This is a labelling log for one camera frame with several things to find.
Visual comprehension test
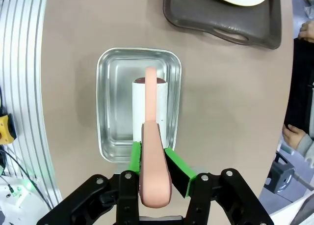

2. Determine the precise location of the person's left forearm grey sleeve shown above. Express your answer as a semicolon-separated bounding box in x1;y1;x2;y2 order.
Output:
293;133;314;163

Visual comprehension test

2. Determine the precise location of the person's right hand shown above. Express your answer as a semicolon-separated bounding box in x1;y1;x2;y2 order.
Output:
298;21;314;43

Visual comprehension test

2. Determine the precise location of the black plastic stool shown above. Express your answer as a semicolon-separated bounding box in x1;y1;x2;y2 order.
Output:
264;150;296;194

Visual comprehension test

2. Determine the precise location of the person in grey hoodie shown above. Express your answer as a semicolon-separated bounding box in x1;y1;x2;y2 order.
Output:
282;21;314;163

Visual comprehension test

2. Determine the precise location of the yellow emergency stop box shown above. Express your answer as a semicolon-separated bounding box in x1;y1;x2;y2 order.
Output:
0;113;17;145

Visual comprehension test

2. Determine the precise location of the aluminium profile frame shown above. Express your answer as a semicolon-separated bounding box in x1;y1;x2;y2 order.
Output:
0;0;61;211

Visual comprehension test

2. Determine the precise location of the rectangular steel container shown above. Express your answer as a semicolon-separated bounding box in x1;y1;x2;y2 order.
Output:
96;47;183;164

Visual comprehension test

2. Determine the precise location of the dark brown serving tray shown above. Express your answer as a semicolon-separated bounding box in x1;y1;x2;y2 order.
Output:
162;0;282;50

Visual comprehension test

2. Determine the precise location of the white control box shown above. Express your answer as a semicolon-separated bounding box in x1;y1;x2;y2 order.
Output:
0;177;37;225

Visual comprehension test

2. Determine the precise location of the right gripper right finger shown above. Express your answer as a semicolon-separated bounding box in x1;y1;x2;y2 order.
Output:
163;147;275;225

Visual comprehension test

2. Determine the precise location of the person's left hand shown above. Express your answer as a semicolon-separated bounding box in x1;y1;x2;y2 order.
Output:
282;123;307;152

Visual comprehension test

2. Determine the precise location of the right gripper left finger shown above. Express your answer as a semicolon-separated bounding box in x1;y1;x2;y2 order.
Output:
36;141;143;225

